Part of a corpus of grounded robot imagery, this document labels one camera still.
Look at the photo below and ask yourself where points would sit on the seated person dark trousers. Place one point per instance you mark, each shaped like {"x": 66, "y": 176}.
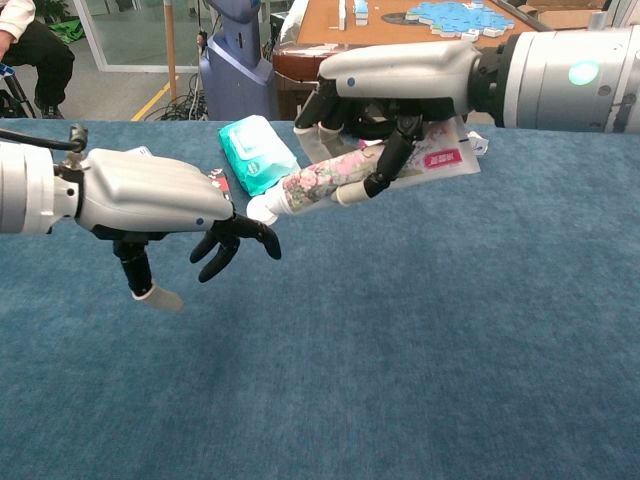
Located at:
{"x": 42, "y": 55}

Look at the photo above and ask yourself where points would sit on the floral white tube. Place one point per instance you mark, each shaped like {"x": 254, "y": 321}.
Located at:
{"x": 340, "y": 175}

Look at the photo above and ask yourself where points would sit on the brown cardboard box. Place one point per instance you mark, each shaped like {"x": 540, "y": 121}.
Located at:
{"x": 565, "y": 15}

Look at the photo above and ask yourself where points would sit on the blue mahjong tile pile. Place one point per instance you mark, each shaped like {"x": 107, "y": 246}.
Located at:
{"x": 460, "y": 17}

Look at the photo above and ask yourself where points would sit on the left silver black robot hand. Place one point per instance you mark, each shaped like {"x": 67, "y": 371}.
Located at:
{"x": 145, "y": 195}

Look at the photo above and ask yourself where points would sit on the small white tissue pack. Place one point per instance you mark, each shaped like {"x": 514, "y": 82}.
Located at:
{"x": 139, "y": 151}

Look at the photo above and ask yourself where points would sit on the wooden mahjong table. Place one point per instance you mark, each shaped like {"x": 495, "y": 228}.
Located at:
{"x": 310, "y": 65}

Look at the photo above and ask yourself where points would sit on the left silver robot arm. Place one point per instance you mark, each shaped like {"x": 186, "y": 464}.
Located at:
{"x": 30, "y": 190}

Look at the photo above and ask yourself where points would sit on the wooden pole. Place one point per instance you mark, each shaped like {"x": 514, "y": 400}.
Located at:
{"x": 170, "y": 50}

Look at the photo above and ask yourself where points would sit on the green floor object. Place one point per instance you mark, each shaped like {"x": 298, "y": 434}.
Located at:
{"x": 67, "y": 31}

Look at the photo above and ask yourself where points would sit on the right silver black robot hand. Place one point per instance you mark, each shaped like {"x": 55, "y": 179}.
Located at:
{"x": 400, "y": 72}

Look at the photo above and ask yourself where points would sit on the white mahjong tile row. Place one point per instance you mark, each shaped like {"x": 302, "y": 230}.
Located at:
{"x": 342, "y": 15}

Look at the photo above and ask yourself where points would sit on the black stool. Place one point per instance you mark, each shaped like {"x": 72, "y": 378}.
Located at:
{"x": 15, "y": 97}

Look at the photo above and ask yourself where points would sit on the green wet wipes pack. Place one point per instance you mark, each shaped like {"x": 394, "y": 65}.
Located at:
{"x": 255, "y": 157}

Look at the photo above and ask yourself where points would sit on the stacked blue mahjong tiles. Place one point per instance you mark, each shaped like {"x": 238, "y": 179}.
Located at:
{"x": 361, "y": 12}

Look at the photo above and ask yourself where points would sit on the white toothpaste carton box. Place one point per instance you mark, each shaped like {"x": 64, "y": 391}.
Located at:
{"x": 477, "y": 145}

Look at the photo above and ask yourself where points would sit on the black red illustrated book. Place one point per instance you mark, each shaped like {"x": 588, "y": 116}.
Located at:
{"x": 220, "y": 182}

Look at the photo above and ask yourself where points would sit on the purple blue robot pedestal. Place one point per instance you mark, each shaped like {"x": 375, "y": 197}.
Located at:
{"x": 235, "y": 75}

